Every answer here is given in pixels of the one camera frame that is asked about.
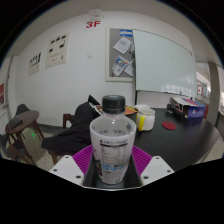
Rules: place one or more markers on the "round wooden side table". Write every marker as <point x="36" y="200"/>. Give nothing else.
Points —
<point x="23" y="120"/>

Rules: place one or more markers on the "blue and purple box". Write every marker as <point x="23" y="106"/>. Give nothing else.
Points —
<point x="193" y="108"/>

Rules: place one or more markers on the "wooden chair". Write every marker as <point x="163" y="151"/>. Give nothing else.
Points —
<point x="67" y="119"/>

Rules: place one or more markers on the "red wall sign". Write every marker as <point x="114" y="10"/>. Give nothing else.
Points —
<point x="92" y="24"/>

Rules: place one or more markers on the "grey chair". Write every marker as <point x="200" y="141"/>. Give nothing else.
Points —
<point x="21" y="108"/>

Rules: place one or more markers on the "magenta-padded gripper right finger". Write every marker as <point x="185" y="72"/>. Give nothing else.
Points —
<point x="156" y="168"/>

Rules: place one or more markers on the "small beige wall poster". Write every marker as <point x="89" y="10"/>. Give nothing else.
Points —
<point x="34" y="64"/>

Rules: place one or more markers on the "large whiteboard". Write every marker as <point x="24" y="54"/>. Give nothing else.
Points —
<point x="163" y="63"/>

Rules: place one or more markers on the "grey pin board with papers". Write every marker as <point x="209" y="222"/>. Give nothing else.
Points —
<point x="118" y="55"/>

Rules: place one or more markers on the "flat round red coaster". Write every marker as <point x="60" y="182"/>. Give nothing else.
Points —
<point x="168" y="125"/>

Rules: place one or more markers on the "large beige wall poster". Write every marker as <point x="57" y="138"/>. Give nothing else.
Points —
<point x="57" y="50"/>

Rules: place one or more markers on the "black jacket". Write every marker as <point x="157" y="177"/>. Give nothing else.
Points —
<point x="73" y="136"/>

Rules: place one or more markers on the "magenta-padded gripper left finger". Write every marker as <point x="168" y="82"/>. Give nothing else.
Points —
<point x="66" y="166"/>

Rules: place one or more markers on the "black bag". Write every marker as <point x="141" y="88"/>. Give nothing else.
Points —
<point x="94" y="101"/>

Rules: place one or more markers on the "white wall fixture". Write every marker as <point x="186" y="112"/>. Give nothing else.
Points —
<point x="95" y="14"/>

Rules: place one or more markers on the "clear black-capped water bottle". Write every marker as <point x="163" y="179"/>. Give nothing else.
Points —
<point x="113" y="150"/>

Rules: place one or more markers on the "black desk gadget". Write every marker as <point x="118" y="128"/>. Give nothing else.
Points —
<point x="175" y="110"/>

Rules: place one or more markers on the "white wall switch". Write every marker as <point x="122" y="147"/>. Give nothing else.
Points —
<point x="89" y="55"/>

